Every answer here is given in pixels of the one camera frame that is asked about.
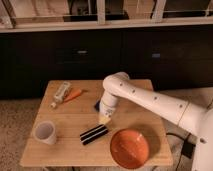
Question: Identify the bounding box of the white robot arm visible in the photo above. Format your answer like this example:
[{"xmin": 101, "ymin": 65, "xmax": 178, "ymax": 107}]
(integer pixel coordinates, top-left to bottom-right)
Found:
[{"xmin": 99, "ymin": 72, "xmax": 213, "ymax": 171}]

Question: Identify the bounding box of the orange bowl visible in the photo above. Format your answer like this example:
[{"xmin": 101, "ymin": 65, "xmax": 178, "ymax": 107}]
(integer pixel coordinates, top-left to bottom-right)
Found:
[{"xmin": 110, "ymin": 129, "xmax": 150, "ymax": 169}]

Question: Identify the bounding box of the white plastic cup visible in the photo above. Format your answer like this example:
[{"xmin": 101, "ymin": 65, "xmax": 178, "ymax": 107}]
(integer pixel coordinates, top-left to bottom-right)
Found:
[{"xmin": 33, "ymin": 121, "xmax": 57, "ymax": 145}]

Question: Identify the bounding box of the orange carrot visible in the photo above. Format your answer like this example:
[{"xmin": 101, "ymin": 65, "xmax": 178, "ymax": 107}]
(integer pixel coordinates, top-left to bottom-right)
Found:
[{"xmin": 64, "ymin": 89, "xmax": 84, "ymax": 102}]

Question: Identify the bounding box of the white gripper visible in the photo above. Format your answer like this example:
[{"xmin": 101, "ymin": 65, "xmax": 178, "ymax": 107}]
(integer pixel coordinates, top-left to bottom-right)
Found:
[{"xmin": 99, "ymin": 91, "xmax": 118, "ymax": 125}]

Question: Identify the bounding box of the clear plastic bottle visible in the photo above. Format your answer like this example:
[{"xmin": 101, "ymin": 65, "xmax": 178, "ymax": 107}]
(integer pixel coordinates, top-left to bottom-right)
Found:
[{"xmin": 51, "ymin": 81, "xmax": 71, "ymax": 109}]

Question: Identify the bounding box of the black power cable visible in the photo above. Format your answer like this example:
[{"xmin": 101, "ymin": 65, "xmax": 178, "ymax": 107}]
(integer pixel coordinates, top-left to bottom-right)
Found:
[{"xmin": 165, "ymin": 132, "xmax": 198, "ymax": 171}]

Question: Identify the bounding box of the blue sponge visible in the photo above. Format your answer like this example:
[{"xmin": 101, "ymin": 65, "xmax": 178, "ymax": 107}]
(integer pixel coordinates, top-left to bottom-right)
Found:
[{"xmin": 94, "ymin": 101, "xmax": 100, "ymax": 112}]

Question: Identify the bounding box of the black white striped eraser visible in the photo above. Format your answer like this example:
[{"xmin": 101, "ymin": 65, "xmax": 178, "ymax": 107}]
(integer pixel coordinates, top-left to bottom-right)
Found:
[{"xmin": 80, "ymin": 124, "xmax": 109, "ymax": 145}]

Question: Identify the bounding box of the dark cabinet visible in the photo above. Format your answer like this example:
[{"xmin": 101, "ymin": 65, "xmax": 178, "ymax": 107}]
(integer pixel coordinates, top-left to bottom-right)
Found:
[{"xmin": 0, "ymin": 25, "xmax": 213, "ymax": 99}]

